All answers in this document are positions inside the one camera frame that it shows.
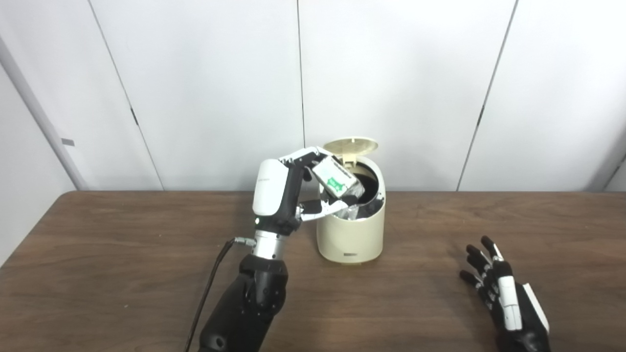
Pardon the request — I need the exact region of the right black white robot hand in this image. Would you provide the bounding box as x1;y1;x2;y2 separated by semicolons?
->
459;236;551;352

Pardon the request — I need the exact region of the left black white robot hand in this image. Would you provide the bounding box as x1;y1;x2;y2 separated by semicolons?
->
251;146;362;233

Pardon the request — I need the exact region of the white green milk carton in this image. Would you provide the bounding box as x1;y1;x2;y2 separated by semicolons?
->
312;154;365;198

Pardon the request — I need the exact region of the cream round bin lid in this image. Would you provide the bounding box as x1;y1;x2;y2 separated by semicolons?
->
323;138;380;167

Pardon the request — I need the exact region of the cream-colored bin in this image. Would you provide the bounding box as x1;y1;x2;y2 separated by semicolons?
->
316;138;387;265

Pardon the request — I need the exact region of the black bin liner bag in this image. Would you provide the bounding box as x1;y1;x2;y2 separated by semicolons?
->
337;171;384;220

